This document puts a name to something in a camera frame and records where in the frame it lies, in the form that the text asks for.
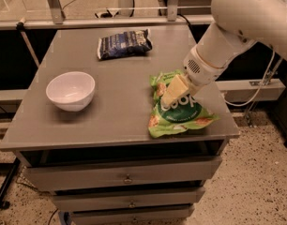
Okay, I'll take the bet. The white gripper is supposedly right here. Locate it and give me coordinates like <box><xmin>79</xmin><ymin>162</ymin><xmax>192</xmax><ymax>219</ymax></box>
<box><xmin>161</xmin><ymin>46</ymin><xmax>226</xmax><ymax>107</ymax></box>

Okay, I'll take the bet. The green rice chip bag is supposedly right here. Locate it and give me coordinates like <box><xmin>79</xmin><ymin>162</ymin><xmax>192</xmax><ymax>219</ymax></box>
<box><xmin>148</xmin><ymin>69</ymin><xmax>219</xmax><ymax>138</ymax></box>

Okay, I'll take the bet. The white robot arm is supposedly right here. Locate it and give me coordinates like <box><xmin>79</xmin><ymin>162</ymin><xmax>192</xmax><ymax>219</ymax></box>
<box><xmin>160</xmin><ymin>0</ymin><xmax>287</xmax><ymax>107</ymax></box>

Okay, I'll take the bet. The dark blue chip bag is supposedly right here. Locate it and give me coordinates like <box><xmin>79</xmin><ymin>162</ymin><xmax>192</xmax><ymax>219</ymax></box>
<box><xmin>97</xmin><ymin>29</ymin><xmax>152</xmax><ymax>60</ymax></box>

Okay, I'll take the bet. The white bowl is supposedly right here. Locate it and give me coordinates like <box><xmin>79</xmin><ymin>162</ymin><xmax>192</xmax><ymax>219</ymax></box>
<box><xmin>46</xmin><ymin>71</ymin><xmax>96</xmax><ymax>112</ymax></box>

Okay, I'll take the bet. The grey drawer cabinet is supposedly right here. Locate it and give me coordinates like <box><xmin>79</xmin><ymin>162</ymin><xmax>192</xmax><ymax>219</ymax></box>
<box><xmin>0</xmin><ymin>25</ymin><xmax>241</xmax><ymax>225</ymax></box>

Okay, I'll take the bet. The bottom grey drawer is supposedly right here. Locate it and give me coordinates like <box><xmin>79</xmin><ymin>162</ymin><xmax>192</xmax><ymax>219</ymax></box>
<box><xmin>70</xmin><ymin>204</ymin><xmax>193</xmax><ymax>225</ymax></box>

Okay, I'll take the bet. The grey drawer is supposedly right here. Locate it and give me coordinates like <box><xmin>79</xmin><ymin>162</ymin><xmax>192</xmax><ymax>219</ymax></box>
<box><xmin>53</xmin><ymin>187</ymin><xmax>205</xmax><ymax>212</ymax></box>
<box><xmin>70</xmin><ymin>204</ymin><xmax>193</xmax><ymax>225</ymax></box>
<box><xmin>24</xmin><ymin>156</ymin><xmax>221</xmax><ymax>191</ymax></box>

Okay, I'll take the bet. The middle grey drawer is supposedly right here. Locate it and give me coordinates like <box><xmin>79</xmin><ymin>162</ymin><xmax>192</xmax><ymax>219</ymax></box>
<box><xmin>53</xmin><ymin>187</ymin><xmax>205</xmax><ymax>212</ymax></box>

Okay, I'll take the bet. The top grey drawer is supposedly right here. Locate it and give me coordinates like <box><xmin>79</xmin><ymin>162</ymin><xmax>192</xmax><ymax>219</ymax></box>
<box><xmin>24</xmin><ymin>156</ymin><xmax>221</xmax><ymax>191</ymax></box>

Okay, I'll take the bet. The black floor stand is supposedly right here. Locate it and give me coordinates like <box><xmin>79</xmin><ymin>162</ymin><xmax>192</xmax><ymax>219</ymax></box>
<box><xmin>0</xmin><ymin>158</ymin><xmax>20</xmax><ymax>210</ymax></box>

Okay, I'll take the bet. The metal rail frame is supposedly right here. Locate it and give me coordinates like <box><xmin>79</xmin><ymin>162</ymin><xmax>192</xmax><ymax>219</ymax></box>
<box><xmin>0</xmin><ymin>0</ymin><xmax>213</xmax><ymax>29</ymax></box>

